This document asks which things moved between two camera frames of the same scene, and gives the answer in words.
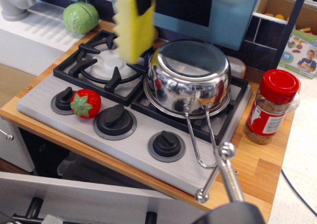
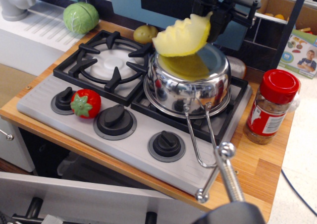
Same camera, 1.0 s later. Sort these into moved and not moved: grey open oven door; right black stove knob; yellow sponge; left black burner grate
Moved: yellow sponge
Not moved: right black stove knob; left black burner grate; grey open oven door
